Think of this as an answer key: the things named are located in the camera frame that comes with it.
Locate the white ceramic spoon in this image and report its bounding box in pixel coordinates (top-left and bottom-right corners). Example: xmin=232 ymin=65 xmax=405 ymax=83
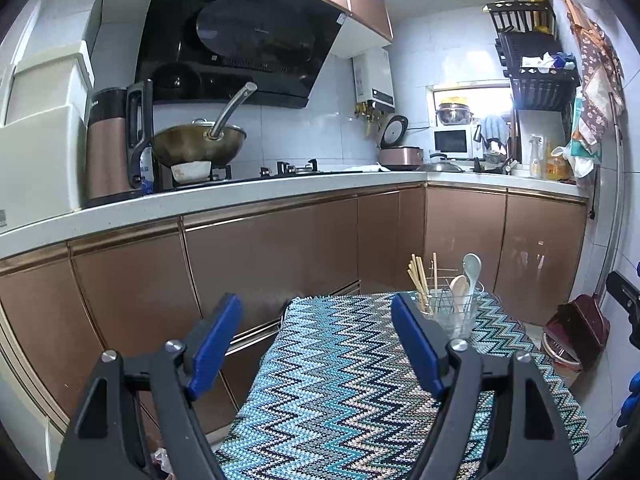
xmin=462 ymin=280 xmax=475 ymax=309

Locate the light blue ceramic spoon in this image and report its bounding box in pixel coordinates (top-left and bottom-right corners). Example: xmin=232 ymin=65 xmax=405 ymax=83
xmin=462 ymin=252 xmax=483 ymax=295

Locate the bamboo chopstick three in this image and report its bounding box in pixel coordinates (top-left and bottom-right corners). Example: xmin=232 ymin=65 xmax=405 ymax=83
xmin=412 ymin=255 xmax=431 ymax=302

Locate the bamboo chopstick four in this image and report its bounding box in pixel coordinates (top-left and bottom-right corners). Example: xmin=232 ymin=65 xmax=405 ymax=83
xmin=432 ymin=252 xmax=438 ymax=298

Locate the bamboo chopstick one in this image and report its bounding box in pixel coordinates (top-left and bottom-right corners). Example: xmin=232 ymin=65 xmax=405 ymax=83
xmin=407 ymin=264 xmax=432 ymax=314

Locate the bamboo chopstick two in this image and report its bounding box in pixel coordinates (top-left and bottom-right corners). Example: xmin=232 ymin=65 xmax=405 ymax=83
xmin=408 ymin=254 xmax=432 ymax=313

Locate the red dustpan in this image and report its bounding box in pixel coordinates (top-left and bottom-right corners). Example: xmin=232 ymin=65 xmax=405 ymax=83
xmin=544 ymin=295 xmax=611 ymax=372

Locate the zigzag knitted table cloth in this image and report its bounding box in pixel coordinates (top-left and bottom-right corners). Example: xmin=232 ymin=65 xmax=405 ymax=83
xmin=214 ymin=289 xmax=591 ymax=480

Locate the hanging patterned apron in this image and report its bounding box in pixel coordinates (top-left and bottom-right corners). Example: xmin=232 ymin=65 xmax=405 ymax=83
xmin=563 ymin=0 xmax=626 ymax=154

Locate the white microwave oven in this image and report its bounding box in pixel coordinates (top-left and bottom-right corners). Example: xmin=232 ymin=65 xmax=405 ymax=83
xmin=433 ymin=125 xmax=484 ymax=160

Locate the glass pot lid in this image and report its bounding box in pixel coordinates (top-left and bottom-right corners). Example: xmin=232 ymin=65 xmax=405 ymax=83
xmin=419 ymin=153 xmax=463 ymax=174

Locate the steel pot on microwave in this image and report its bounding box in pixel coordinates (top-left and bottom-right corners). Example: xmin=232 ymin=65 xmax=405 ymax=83
xmin=436 ymin=102 xmax=473 ymax=126

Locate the white small bowl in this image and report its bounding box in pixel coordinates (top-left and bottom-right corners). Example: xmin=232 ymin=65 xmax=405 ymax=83
xmin=170 ymin=160 xmax=212 ymax=185

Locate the blue label bottle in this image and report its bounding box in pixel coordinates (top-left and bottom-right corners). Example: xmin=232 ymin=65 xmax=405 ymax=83
xmin=139 ymin=145 xmax=154 ymax=195

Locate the rice cooker open lid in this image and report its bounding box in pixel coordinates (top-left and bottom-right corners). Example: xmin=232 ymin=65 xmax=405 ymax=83
xmin=378 ymin=114 xmax=424 ymax=170

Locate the gas stove top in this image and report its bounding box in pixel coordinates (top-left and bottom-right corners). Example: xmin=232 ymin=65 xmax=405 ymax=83
xmin=209 ymin=157 xmax=364 ymax=183

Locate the copper electric kettle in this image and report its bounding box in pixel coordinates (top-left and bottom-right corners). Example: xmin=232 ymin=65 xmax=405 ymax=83
xmin=86 ymin=79 xmax=154 ymax=207

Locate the white water heater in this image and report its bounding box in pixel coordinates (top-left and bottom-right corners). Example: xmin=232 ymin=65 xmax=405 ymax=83
xmin=352 ymin=47 xmax=395 ymax=113

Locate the white refrigerator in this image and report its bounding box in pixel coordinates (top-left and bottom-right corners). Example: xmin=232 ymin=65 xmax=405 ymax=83
xmin=1 ymin=0 xmax=103 ymax=231

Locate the black range hood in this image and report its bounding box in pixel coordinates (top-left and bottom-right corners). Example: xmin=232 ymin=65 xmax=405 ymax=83
xmin=136 ymin=0 xmax=344 ymax=108

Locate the clear wire utensil holder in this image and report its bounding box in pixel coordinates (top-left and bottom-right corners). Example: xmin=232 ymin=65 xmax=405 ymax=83
xmin=418 ymin=286 xmax=484 ymax=339

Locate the black wall rack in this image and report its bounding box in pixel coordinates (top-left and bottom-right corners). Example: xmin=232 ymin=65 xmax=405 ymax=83
xmin=484 ymin=1 xmax=579 ymax=112

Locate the metal wok with handle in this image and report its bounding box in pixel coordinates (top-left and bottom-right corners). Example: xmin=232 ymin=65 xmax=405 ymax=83
xmin=151 ymin=82 xmax=257 ymax=168

